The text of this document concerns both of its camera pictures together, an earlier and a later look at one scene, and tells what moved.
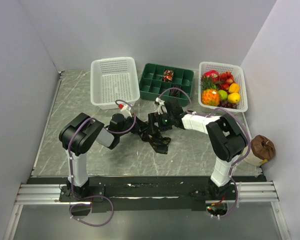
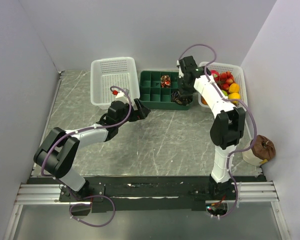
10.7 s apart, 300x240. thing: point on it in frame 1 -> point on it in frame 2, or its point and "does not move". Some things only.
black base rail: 144,194 does not move
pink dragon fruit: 214,75 does not move
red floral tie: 168,75 -> 165,81
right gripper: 154,117 -> 187,92
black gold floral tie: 159,144 -> 184,100
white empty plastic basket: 113,79 does not move
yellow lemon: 233,98 does not move
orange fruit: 234,88 does not move
